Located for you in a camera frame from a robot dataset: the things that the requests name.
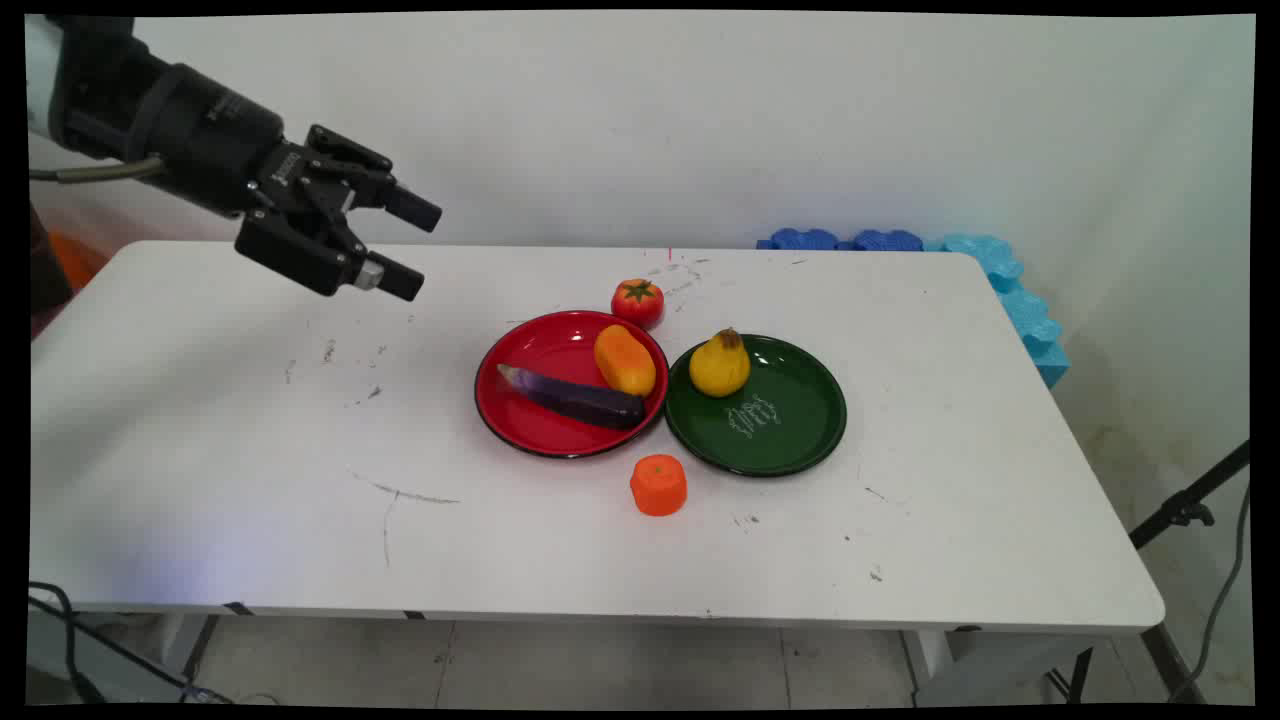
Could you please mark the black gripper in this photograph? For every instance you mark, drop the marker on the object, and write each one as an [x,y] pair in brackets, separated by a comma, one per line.
[210,130]

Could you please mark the purple toy eggplant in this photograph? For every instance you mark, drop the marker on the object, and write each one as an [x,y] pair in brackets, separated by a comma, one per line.
[585,398]

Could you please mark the orange object behind table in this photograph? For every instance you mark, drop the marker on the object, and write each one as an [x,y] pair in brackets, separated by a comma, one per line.
[75,258]

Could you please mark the red round plate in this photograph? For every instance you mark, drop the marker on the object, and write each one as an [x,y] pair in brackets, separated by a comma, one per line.
[545,425]

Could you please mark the red toy tomato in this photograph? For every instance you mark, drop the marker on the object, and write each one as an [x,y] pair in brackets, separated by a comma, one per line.
[638,302]

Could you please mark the orange toy mango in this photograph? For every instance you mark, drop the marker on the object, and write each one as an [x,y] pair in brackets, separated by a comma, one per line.
[625,360]

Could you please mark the yellow toy pear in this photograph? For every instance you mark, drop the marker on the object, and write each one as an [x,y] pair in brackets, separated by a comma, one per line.
[718,367]

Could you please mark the orange toy tangerine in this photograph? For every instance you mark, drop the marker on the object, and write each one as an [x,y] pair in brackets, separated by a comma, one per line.
[658,486]

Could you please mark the dark blue foam piece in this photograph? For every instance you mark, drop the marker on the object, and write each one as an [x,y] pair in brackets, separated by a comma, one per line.
[803,239]
[886,240]

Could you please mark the green round plate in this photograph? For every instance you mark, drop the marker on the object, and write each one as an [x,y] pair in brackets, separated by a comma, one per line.
[780,420]

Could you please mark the light blue foam mat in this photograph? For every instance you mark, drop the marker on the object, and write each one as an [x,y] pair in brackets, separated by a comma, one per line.
[1030,320]

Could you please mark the black tripod leg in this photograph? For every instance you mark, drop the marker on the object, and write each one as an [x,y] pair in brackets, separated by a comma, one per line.
[1185,510]

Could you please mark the white table leg frame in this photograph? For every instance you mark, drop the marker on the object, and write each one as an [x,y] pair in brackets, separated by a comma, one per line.
[185,645]
[960,665]

